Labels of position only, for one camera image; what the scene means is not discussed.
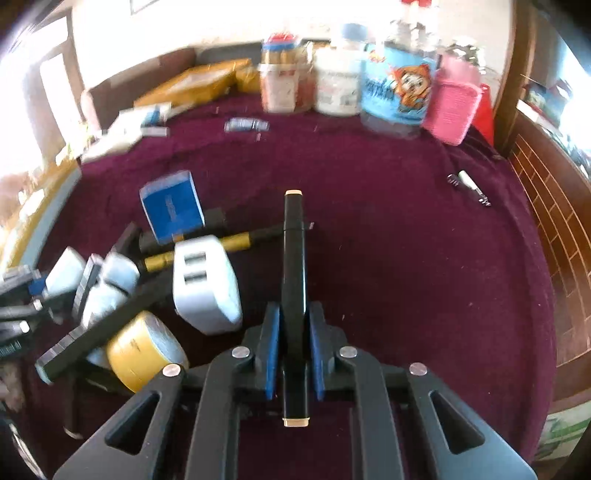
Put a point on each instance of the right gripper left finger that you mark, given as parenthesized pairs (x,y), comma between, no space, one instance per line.
(242,375)

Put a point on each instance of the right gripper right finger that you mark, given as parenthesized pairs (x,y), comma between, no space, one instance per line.
(343,372)

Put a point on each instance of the black marker pen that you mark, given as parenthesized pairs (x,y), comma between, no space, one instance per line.
(294,364)

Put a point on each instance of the long black bar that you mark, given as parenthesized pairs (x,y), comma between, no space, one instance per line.
(79,342)

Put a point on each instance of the white usb charger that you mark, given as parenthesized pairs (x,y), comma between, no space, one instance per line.
(205,292)

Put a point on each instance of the near yellow edged tray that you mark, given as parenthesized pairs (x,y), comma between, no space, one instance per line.
(30,205)

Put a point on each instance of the yellow edged tray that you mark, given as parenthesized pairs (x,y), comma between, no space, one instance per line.
(196,86)
(30,205)

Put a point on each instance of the yellow tape roll near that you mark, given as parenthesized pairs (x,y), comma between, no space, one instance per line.
(142,349)

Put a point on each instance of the yellow tape roll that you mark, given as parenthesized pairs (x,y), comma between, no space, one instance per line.
(247,80)
(142,349)

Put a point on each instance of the yellow black screwdriver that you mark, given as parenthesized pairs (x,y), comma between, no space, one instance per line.
(233,243)

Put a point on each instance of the maroon tablecloth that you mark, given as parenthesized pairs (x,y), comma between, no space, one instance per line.
(410,267)

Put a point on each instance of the blue card box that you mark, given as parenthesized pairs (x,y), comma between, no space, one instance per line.
(171,206)

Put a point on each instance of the open paper notebook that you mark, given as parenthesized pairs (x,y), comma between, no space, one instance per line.
(125,132)

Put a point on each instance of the maroon armchair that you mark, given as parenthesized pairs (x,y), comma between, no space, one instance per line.
(102,103)

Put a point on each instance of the small light blue box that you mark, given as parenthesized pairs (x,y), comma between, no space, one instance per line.
(152,117)

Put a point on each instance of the small metal clip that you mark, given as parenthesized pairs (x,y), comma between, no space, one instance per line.
(462,180)

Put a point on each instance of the small blue foil packet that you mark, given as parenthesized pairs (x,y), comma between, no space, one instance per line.
(242,124)

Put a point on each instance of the far yellow edged tray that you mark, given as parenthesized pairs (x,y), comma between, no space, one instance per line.
(196,86)

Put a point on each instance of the yellow tape roll far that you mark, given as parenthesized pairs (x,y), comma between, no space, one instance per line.
(247,80)

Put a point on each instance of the pink knitted holder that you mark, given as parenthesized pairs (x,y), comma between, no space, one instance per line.
(455,97)

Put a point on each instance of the blue cartoon jar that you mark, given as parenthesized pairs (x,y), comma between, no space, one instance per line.
(396,88)

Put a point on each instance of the gold labelled jar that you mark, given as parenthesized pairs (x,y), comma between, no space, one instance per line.
(286,74)

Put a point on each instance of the white plastic tub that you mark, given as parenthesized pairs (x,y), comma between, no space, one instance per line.
(338,72)

